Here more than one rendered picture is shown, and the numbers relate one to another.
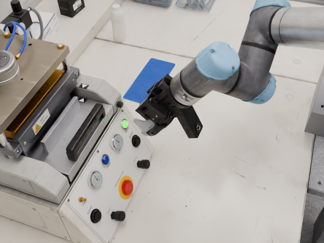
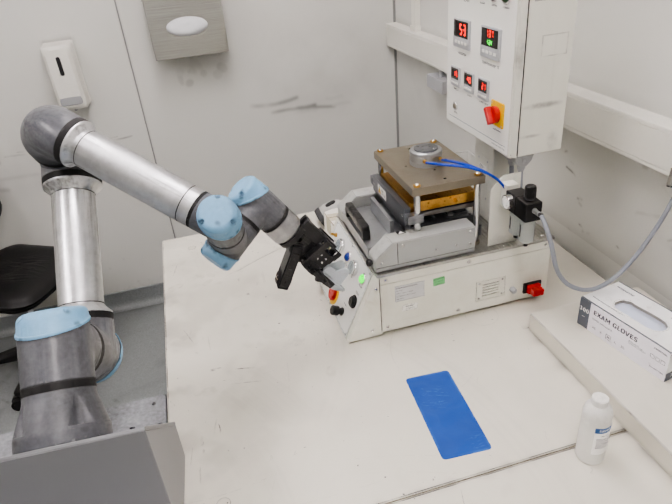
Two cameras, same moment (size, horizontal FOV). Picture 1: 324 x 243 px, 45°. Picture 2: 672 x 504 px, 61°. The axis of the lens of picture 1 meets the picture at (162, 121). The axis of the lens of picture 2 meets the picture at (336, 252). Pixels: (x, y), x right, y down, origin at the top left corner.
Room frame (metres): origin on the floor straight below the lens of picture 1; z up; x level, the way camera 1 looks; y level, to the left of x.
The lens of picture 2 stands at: (1.59, -0.62, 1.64)
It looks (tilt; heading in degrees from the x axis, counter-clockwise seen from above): 30 degrees down; 145
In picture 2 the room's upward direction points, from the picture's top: 5 degrees counter-clockwise
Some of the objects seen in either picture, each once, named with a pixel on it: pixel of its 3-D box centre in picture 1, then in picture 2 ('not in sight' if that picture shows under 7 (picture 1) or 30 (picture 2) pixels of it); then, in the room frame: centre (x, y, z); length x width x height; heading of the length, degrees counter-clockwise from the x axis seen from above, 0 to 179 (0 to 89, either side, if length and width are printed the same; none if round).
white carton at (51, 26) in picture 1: (31, 37); (640, 327); (1.18, 0.46, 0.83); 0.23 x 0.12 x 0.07; 167
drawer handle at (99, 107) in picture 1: (86, 130); (357, 220); (0.58, 0.17, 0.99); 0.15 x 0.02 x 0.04; 157
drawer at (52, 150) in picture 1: (37, 121); (408, 216); (0.64, 0.30, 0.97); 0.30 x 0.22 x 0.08; 67
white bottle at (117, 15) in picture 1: (118, 22); (594, 427); (1.26, 0.15, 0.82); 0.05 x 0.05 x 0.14
